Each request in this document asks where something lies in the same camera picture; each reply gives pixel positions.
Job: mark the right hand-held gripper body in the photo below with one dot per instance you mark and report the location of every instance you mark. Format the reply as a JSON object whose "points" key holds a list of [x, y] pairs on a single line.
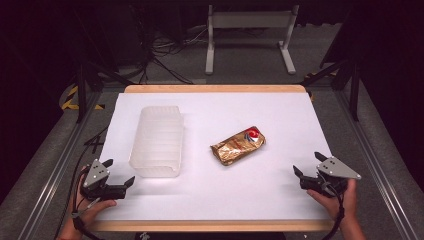
{"points": [[333, 173]]}

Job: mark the translucent plastic container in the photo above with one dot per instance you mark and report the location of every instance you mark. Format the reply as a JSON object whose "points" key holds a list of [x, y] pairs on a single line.
{"points": [[158, 141]]}

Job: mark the black tripod stand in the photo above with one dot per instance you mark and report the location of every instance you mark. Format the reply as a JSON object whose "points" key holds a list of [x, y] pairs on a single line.
{"points": [[81, 90], [354, 90]]}

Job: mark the yellow black floor tape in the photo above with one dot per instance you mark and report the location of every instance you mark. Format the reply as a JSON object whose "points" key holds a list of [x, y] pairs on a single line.
{"points": [[68, 100]]}

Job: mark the gold snack packet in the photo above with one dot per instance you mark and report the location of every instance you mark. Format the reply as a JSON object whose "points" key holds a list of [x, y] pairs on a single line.
{"points": [[238, 145]]}

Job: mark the person's right hand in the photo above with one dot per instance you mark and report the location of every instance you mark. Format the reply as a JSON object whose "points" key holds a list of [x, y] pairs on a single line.
{"points": [[336, 205]]}

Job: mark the aluminium rail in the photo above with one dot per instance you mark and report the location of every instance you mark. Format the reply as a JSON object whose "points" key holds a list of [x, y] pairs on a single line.
{"points": [[376, 160], [56, 173]]}

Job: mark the white metal stand frame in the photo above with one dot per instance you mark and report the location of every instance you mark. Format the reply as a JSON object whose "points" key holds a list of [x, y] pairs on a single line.
{"points": [[250, 20]]}

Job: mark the person's left hand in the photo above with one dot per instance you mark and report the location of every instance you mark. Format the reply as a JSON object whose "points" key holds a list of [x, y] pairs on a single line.
{"points": [[90, 210]]}

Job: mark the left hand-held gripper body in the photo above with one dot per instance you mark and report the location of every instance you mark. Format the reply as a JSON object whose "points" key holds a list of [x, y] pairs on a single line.
{"points": [[95, 175]]}

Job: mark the white paper sheet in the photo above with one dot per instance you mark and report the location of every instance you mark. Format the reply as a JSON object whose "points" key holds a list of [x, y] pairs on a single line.
{"points": [[233, 196]]}

